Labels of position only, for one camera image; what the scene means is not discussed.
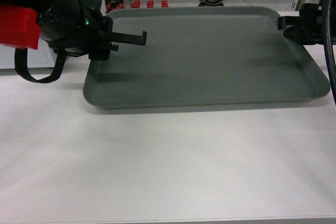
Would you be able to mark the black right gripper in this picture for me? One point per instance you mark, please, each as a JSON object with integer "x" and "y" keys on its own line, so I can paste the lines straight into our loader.
{"x": 309, "y": 33}

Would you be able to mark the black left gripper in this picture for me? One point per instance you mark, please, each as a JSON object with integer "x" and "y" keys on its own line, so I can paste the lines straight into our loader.
{"x": 72, "y": 26}

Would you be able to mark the grey rectangular serving tray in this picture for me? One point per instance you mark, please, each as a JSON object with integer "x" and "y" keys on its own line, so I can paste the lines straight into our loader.
{"x": 203, "y": 56}

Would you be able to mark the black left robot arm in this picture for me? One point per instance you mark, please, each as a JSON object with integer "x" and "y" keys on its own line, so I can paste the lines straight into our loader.
{"x": 41, "y": 6}

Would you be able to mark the red cap bottle group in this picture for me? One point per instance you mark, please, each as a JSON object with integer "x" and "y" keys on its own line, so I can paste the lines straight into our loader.
{"x": 112, "y": 5}

